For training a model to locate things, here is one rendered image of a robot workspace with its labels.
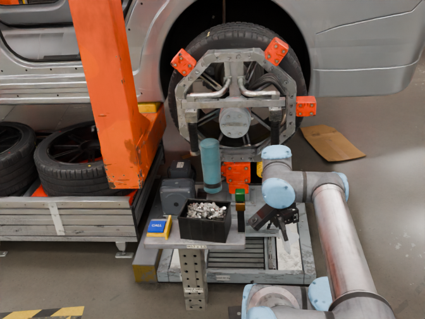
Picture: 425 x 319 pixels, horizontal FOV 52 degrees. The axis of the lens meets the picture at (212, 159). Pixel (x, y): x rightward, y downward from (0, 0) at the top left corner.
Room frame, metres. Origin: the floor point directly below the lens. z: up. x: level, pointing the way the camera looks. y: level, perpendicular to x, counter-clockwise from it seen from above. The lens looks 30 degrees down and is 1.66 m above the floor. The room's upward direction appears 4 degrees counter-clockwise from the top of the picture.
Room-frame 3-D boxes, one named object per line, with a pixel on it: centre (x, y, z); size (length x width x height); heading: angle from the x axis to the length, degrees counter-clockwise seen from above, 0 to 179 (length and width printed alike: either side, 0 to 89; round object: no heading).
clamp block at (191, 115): (1.66, 0.07, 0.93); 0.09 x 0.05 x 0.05; 173
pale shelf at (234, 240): (1.47, 0.09, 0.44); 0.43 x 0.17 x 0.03; 83
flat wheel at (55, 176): (2.30, 0.71, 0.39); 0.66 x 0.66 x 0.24
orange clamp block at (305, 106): (1.81, -0.44, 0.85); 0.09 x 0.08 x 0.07; 83
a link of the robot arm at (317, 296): (0.88, -0.32, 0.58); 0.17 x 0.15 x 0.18; 82
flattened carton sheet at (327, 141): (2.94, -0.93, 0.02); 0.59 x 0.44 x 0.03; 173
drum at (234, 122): (1.77, -0.12, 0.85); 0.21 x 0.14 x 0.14; 173
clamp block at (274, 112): (1.62, -0.27, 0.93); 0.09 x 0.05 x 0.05; 173
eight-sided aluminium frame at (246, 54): (1.84, -0.13, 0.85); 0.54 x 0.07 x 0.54; 83
